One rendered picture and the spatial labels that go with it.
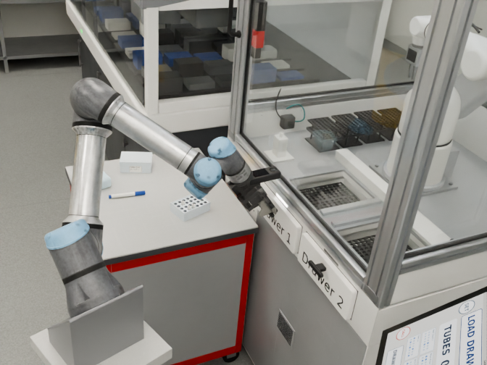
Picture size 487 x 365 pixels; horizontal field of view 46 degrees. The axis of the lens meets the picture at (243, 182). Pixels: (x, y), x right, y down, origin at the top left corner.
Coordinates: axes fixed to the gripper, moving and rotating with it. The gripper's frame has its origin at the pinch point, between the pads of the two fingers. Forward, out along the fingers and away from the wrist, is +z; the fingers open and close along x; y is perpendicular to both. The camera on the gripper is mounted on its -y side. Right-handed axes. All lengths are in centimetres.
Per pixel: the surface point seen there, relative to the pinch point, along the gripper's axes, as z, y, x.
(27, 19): 31, 62, -420
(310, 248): 0.8, -0.9, 23.1
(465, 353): -21, -10, 87
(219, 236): 4.7, 21.2, -10.0
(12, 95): 40, 102, -320
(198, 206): -0.4, 21.1, -23.9
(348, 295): 1.5, -0.5, 44.5
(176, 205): -4.6, 27.1, -27.2
